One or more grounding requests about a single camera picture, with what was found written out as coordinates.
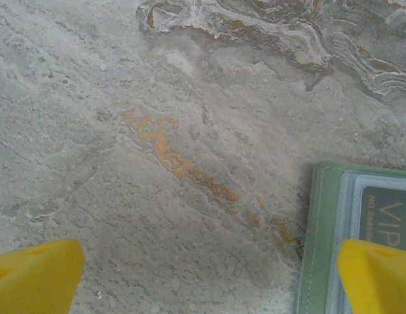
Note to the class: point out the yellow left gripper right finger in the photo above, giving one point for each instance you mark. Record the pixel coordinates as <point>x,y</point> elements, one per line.
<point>380,281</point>

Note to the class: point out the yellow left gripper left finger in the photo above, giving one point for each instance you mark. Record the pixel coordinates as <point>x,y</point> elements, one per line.
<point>32,278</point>

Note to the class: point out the black VIP credit card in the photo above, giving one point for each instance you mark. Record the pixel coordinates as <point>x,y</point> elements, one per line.
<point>383,212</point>

